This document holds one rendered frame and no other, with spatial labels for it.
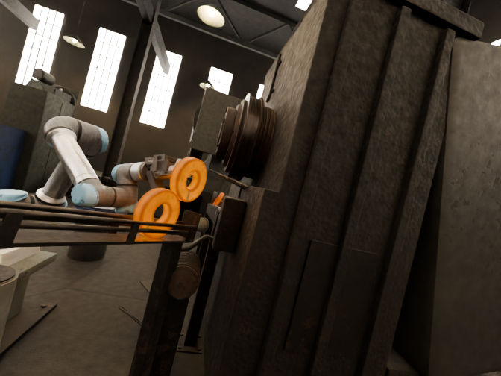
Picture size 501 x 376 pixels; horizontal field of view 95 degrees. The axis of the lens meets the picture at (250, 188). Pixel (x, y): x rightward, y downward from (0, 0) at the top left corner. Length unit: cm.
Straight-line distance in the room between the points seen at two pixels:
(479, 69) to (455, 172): 44
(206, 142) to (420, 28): 315
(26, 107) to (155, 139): 749
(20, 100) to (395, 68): 447
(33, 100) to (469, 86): 462
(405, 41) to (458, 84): 29
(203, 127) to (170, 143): 763
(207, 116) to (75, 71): 980
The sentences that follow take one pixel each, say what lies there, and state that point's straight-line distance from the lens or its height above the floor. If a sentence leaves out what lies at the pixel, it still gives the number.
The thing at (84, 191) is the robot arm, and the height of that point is 72.
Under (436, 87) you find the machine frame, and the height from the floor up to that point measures 143.
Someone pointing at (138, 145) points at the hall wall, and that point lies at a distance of 1171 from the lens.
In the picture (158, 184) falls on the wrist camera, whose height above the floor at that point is 79.
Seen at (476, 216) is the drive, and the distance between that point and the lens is 140.
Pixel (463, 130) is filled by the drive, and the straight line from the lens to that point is 132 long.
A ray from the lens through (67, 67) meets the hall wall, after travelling 1339.
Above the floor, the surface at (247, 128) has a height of 112.
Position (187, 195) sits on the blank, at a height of 78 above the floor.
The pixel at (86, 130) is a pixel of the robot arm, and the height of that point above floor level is 93.
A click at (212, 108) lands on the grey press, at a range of 399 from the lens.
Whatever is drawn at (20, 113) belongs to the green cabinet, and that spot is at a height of 109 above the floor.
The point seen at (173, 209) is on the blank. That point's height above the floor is 73.
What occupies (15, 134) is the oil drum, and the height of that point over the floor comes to 79.
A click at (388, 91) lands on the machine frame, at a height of 134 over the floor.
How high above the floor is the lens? 86
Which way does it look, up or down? level
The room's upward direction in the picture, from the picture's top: 14 degrees clockwise
